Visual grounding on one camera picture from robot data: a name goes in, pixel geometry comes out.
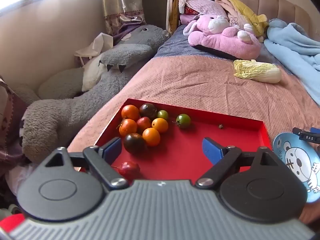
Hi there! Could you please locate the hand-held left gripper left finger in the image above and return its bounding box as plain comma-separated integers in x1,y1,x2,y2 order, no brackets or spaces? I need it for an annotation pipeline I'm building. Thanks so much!
37,137,128,190

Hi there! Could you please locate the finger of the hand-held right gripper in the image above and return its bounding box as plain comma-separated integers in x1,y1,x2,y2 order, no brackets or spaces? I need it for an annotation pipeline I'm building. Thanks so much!
292,127,320,145

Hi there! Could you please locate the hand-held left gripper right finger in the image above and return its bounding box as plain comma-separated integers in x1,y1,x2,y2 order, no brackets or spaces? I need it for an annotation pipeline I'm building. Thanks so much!
195,137,290,188

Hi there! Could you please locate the dark purple tomato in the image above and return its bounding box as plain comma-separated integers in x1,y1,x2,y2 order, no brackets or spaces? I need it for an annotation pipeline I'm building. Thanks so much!
139,103,157,119
123,133,147,155

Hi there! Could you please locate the red cherry tomato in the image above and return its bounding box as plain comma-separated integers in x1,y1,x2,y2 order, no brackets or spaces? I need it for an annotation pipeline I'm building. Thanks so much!
136,116,152,130
111,161,141,180

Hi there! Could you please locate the mandarin orange with green stem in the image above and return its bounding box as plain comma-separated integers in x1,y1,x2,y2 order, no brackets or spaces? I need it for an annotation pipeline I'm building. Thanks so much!
117,119,138,137

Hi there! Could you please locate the blue cartoon plate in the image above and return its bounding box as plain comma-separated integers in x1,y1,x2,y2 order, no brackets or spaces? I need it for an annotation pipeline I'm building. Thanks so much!
272,132,320,204

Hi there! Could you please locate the red tray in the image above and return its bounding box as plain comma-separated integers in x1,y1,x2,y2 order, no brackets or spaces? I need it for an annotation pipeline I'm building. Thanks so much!
94,98,273,180

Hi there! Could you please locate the small orange tomato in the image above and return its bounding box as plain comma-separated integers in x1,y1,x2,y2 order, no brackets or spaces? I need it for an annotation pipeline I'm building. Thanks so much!
151,118,169,133
142,127,161,147

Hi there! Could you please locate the green tomato with stem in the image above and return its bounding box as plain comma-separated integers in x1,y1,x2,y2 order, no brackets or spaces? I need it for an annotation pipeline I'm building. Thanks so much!
172,114,192,130

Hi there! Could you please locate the grey plush toy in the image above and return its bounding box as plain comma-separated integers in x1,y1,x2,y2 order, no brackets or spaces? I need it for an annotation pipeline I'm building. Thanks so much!
20,24,168,163

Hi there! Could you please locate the pink dotted bedspread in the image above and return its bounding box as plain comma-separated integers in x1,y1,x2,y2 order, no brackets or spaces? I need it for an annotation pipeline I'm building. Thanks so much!
67,54,320,227

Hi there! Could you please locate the napa cabbage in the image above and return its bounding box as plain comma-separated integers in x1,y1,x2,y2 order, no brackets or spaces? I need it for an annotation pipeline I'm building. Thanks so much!
233,59,282,84

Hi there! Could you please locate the light blue blanket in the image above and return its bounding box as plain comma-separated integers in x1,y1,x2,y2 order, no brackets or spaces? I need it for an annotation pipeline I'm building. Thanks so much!
264,19,320,105

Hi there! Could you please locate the purple patterned cloth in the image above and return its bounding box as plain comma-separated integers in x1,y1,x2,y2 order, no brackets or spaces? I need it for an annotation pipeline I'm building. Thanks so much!
0,76,33,165

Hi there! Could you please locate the white tote bag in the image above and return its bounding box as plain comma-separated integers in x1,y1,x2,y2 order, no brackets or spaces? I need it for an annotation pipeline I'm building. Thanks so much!
74,32,114,67

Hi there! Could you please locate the grey-blue bed sheet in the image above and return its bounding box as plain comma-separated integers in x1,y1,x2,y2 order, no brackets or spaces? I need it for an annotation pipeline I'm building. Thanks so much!
153,25,293,75

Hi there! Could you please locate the pink plush rabbit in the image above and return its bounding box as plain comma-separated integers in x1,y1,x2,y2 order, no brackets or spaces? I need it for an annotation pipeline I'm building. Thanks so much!
183,14,262,60

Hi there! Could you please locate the red cloth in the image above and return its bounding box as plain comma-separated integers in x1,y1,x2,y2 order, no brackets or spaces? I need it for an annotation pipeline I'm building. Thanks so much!
0,215,28,233

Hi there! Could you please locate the beige padded headboard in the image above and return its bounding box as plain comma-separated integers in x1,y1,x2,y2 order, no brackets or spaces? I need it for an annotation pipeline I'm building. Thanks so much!
186,0,320,45

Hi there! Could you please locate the yellow and pink plush blanket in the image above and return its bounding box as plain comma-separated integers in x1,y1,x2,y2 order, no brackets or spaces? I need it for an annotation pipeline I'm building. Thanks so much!
215,0,269,43

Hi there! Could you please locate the lavender plush pillow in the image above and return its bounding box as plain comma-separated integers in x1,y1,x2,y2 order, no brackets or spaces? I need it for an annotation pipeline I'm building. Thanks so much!
179,0,229,25

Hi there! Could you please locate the dark cabinet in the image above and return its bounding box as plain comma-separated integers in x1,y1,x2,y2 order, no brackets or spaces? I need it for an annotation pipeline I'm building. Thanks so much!
139,0,170,30

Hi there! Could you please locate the floral curtain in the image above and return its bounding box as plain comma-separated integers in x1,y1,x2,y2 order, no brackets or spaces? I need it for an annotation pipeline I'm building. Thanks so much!
99,0,148,38

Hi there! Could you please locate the wooden board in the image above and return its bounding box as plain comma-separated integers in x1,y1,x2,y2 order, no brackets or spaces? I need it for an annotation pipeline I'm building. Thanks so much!
165,0,187,34

